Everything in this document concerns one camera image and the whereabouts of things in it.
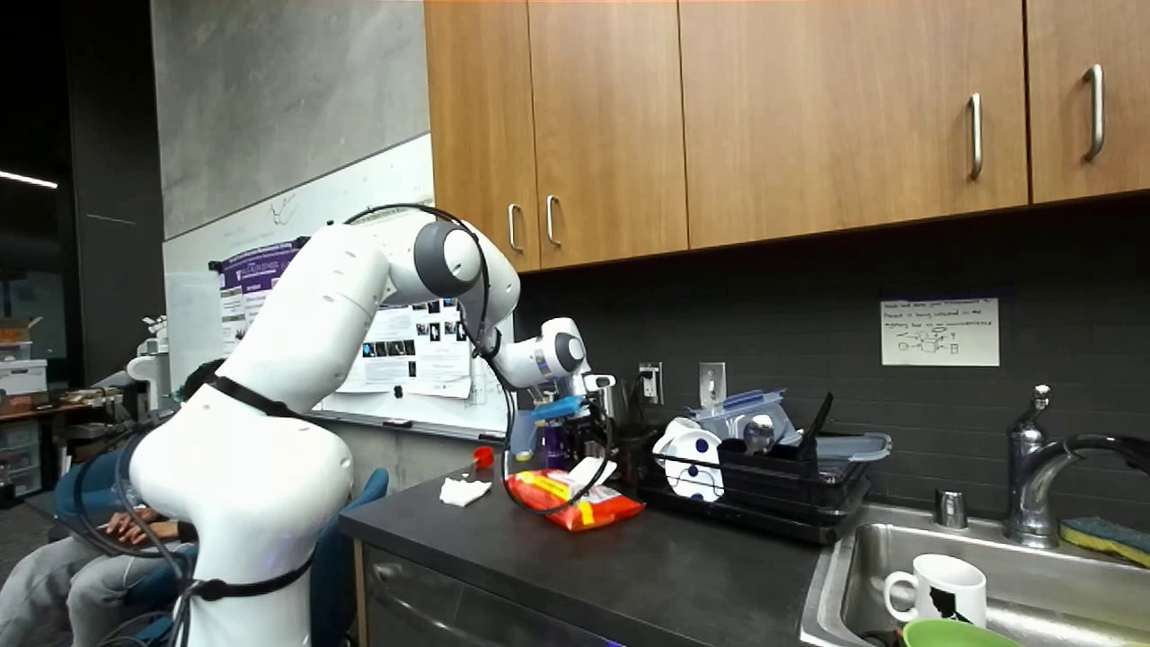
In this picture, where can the paper sheet with photos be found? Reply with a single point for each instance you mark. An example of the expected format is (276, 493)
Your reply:
(415, 347)

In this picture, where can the poster with purple header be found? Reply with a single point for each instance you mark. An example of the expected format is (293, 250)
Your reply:
(251, 269)

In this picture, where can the black kitchen utensil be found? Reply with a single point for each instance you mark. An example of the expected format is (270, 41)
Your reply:
(820, 417)

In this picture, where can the medium wooden cabinet door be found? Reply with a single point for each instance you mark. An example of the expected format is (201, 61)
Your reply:
(603, 118)

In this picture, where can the seated person in blue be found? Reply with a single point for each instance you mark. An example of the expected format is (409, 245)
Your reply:
(73, 587)

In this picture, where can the purple soap bottle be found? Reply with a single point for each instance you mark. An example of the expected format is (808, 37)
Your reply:
(551, 452)

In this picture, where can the blue chair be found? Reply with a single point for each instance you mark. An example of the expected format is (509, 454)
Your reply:
(342, 563)

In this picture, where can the small red object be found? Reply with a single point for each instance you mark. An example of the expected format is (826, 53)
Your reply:
(482, 456)

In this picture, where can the white plate with dark print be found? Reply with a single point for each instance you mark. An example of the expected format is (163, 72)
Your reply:
(686, 462)

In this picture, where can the yellow green sponge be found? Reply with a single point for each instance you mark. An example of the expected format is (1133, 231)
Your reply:
(1109, 535)

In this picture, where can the green bowl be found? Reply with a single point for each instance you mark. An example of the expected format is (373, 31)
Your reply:
(956, 634)

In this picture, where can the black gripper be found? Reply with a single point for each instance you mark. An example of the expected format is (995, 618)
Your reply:
(582, 436)

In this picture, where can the narrow wooden cabinet door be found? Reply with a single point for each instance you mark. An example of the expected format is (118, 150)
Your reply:
(478, 118)

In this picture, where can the white whiteboard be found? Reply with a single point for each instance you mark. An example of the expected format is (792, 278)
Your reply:
(190, 311)

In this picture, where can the white wall outlet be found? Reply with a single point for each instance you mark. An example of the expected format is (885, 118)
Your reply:
(653, 382)
(714, 382)

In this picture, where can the ceiling light strip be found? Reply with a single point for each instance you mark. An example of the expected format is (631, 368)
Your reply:
(27, 180)

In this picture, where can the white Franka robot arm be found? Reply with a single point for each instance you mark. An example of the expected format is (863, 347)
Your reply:
(262, 480)

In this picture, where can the chrome faucet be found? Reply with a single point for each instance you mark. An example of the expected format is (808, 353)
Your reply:
(1030, 473)

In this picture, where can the wooden cabinet door at edge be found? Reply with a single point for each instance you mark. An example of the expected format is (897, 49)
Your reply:
(1063, 145)

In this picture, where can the clear container with blue lid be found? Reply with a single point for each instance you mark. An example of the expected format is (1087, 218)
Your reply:
(747, 414)

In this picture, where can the blue plastic cup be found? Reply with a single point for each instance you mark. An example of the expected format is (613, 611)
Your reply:
(520, 443)

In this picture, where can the wide wooden cabinet door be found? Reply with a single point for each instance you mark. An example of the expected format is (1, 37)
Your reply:
(839, 118)

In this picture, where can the crumpled white napkin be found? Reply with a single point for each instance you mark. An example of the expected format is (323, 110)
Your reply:
(466, 491)

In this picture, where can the orange pack of wipes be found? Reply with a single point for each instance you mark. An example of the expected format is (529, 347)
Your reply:
(576, 509)

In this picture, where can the black dish rack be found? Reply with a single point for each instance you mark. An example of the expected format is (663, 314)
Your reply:
(777, 486)

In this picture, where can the white paper wall sign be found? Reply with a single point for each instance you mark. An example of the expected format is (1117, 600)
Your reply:
(938, 332)

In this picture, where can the grey blue tray lid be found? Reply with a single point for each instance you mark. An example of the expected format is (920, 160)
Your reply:
(860, 447)

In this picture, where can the small steel sink cap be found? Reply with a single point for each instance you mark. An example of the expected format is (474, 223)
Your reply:
(951, 509)

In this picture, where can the dark base cabinet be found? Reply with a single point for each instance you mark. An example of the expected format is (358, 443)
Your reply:
(478, 596)

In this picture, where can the seated person's hand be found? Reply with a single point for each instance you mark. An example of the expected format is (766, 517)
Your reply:
(139, 529)

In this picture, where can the stainless steel sink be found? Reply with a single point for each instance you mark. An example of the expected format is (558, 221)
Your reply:
(1054, 593)

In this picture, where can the white storage box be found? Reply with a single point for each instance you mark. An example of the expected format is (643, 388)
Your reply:
(22, 375)

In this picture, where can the white mug with black print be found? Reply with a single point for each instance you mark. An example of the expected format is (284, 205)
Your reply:
(945, 587)

